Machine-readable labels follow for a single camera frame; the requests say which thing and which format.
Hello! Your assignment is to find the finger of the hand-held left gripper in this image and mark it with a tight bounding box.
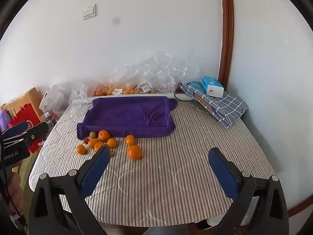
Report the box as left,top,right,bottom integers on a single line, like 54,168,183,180
2,122,28,139
24,122,50,148

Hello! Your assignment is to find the large orange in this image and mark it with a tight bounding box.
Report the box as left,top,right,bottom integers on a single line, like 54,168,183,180
127,145,143,160

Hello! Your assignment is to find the striped bed mattress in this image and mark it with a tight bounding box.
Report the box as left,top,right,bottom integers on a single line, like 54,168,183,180
29,98,275,228

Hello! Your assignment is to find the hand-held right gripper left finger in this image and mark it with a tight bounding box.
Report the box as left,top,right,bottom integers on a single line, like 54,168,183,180
29,146,111,235

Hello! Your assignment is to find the clear bag of brown fruits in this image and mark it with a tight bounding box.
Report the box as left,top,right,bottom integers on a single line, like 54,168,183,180
136,82,169,95

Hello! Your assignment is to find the black cable loop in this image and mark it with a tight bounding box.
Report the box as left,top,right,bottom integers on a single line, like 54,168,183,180
174,92,196,102

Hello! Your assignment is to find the folded grey checked cloth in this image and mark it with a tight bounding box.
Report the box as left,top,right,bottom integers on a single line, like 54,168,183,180
178,81,248,129

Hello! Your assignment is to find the white light switch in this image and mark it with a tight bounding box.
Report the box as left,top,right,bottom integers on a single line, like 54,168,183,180
82,4,96,19

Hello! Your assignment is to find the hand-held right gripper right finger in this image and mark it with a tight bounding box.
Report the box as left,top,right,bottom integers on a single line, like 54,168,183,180
196,147,289,235

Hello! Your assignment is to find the white plastic bag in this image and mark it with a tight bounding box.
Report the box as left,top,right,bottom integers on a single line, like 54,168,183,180
39,84,65,113

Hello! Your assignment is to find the person's left hand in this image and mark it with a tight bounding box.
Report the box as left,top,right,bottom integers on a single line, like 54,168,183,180
7,173,24,213

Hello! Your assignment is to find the clear bag of oranges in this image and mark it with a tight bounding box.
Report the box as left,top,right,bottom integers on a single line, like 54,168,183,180
92,83,137,97

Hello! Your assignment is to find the red paper bag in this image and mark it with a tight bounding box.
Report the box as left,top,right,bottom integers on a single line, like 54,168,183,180
8,102,43,153

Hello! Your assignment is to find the purple towel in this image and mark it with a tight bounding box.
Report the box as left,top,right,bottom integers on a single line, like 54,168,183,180
76,96,178,141

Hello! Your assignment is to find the brown paper bag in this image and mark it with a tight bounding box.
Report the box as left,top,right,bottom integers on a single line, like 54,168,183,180
0,87,45,125

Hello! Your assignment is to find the plastic bottle with label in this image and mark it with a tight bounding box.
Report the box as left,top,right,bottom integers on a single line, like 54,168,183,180
44,112,59,130

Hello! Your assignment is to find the brown wooden door frame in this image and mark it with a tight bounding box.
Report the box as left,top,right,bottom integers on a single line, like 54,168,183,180
219,0,234,89

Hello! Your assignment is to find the crumpled clear plastic bag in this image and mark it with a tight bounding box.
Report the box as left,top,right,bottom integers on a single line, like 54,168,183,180
68,83,94,110

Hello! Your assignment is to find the purple fluffy item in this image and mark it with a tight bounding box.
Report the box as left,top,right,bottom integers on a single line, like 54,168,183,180
0,110,13,131

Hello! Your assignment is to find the blue and white tissue pack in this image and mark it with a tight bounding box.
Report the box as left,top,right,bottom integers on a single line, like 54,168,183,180
201,76,225,97

